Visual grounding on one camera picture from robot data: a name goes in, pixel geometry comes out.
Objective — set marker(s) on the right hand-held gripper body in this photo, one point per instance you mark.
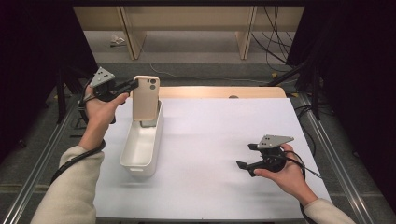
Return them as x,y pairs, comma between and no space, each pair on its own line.
271,155

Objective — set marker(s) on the person's right hand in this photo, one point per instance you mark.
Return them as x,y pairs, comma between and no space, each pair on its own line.
289,180

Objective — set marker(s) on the white plastic storage box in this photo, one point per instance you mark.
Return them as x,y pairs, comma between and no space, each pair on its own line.
140,149

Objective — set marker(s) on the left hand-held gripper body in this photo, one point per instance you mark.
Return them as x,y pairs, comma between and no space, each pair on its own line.
104,85

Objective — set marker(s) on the beige phone case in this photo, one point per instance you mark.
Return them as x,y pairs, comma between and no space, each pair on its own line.
145,99

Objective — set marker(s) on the black metal stand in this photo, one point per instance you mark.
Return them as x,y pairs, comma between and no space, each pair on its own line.
61,93
316,93

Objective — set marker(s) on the wooden table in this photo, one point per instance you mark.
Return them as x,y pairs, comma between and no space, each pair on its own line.
218,92

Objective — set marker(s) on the beige wooden desk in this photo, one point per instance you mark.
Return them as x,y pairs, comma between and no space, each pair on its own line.
186,18

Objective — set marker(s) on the person's left hand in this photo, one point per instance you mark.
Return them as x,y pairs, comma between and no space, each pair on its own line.
99,112

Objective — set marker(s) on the white table cover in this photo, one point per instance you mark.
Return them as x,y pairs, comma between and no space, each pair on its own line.
199,186

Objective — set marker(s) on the dark table grommet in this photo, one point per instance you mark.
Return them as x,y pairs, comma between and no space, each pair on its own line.
233,97

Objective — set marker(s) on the grey translucent phone case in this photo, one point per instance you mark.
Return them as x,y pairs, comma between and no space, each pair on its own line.
148,123

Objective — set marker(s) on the metal floor rail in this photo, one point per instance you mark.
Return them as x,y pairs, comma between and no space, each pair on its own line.
40,161
336,161

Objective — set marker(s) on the black curtain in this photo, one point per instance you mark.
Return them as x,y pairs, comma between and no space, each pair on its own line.
358,77
28,77

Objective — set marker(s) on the crumpled white paper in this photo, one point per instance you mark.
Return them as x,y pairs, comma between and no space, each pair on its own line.
117,40

